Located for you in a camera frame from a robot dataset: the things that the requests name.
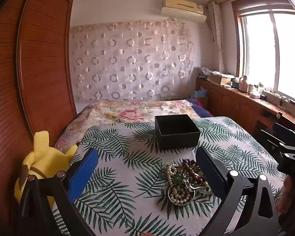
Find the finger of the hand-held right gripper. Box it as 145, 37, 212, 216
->
272, 122, 295, 150
279, 141, 295, 164

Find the leaf print tablecloth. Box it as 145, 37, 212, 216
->
52, 117, 287, 236

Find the long wooden cabinet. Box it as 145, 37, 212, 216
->
195, 78, 295, 143

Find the white pearl necklace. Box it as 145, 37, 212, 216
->
165, 164, 196, 203

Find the person's right hand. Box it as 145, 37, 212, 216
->
278, 174, 295, 217

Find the round metal dish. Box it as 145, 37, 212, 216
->
166, 184, 197, 206

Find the circle pattern sheer curtain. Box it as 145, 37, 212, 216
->
69, 20, 196, 102

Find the window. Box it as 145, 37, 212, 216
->
231, 0, 295, 110

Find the cardboard box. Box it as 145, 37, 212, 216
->
208, 71, 233, 86

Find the floral bed blanket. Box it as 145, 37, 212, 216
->
53, 100, 202, 153

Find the black square box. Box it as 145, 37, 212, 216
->
154, 114, 201, 151

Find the wall air conditioner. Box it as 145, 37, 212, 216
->
161, 0, 207, 23

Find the dark blue blanket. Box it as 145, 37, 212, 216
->
186, 99, 214, 118

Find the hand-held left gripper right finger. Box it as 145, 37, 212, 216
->
195, 146, 278, 236

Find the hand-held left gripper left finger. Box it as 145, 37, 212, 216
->
16, 149, 100, 236

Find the pink kettle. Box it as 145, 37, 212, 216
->
238, 75, 249, 92

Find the silver bracelet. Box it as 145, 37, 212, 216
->
190, 183, 212, 195

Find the pile of papers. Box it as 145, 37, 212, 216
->
197, 66, 214, 79

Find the dark brown bead bracelet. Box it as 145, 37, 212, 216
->
181, 159, 205, 180

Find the pale window curtain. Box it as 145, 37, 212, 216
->
207, 1, 227, 74

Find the yellow plush toy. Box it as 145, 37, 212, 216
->
14, 131, 78, 208

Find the light blue cloth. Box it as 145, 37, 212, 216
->
190, 89, 208, 99

